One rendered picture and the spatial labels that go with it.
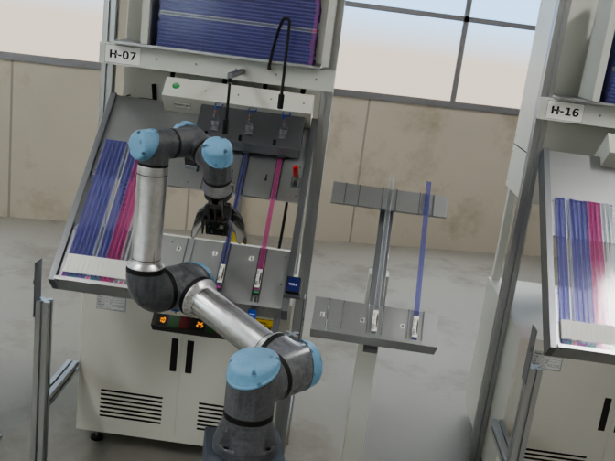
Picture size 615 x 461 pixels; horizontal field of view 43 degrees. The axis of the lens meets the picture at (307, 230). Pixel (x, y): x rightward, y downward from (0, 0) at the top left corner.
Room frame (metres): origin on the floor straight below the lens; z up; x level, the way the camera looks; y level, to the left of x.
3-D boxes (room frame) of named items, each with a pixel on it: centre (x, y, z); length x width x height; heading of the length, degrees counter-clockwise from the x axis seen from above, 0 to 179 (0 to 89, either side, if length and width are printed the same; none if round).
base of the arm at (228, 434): (1.63, 0.08, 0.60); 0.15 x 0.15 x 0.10
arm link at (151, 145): (1.90, 0.40, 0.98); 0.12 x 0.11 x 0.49; 51
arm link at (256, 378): (1.64, 0.08, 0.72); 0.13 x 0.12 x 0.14; 141
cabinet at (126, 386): (2.75, 0.36, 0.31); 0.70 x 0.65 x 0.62; 88
